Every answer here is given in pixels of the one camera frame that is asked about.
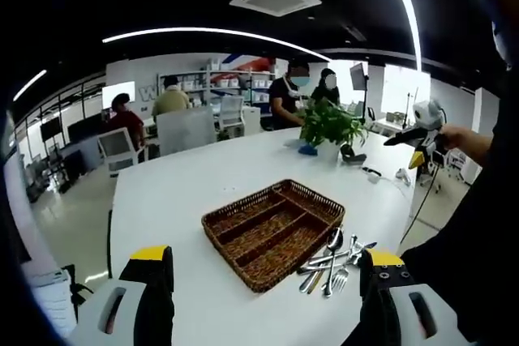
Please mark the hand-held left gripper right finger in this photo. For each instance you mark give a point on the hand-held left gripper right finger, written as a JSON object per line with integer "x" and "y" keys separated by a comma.
{"x": 377, "y": 305}

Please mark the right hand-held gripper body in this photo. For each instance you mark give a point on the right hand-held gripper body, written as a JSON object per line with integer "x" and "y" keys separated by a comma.
{"x": 425, "y": 113}

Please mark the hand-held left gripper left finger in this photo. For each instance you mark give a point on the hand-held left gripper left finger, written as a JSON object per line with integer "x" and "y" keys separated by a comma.
{"x": 154, "y": 301}

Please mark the brown wicker storage tray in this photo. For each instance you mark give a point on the brown wicker storage tray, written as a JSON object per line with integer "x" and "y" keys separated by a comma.
{"x": 280, "y": 236}

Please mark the white storage shelf with boxes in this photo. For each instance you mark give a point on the white storage shelf with boxes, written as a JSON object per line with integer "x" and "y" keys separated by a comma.
{"x": 194, "y": 82}

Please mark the small white object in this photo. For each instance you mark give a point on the small white object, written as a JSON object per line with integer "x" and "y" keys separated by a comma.
{"x": 403, "y": 176}

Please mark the small white black device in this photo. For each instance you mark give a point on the small white black device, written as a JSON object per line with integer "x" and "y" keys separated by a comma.
{"x": 372, "y": 173}

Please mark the black curved stand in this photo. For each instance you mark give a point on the black curved stand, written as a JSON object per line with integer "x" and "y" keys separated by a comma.
{"x": 350, "y": 155}

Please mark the green potted plant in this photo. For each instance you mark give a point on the green potted plant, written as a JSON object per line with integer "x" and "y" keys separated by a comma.
{"x": 332, "y": 123}

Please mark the black monitor on stand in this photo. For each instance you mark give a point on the black monitor on stand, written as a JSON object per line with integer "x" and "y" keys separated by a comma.
{"x": 359, "y": 76}

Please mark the blue cloth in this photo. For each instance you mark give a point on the blue cloth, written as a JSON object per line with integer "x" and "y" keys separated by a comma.
{"x": 310, "y": 150}

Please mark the person's black shirt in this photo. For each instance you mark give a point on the person's black shirt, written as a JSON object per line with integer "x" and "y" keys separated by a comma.
{"x": 466, "y": 261}

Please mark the white chest-worn device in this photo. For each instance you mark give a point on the white chest-worn device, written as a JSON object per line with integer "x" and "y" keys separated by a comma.
{"x": 500, "y": 44}

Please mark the white ceiling light strip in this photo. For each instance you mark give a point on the white ceiling light strip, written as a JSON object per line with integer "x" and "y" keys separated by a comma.
{"x": 409, "y": 9}
{"x": 202, "y": 31}
{"x": 30, "y": 84}

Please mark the white cabinet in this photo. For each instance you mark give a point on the white cabinet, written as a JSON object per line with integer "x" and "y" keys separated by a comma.
{"x": 251, "y": 119}

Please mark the white mesh office chair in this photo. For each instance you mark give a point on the white mesh office chair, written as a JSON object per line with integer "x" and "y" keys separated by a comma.
{"x": 231, "y": 111}
{"x": 117, "y": 147}

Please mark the grey chair back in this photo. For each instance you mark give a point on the grey chair back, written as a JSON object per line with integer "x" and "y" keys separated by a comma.
{"x": 184, "y": 131}

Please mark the wide black display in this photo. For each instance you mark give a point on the wide black display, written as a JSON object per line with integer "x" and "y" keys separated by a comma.
{"x": 83, "y": 127}

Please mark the black television on stand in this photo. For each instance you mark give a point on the black television on stand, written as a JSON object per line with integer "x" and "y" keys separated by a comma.
{"x": 50, "y": 128}

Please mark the white wall screen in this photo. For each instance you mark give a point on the white wall screen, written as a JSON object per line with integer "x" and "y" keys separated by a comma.
{"x": 118, "y": 96}

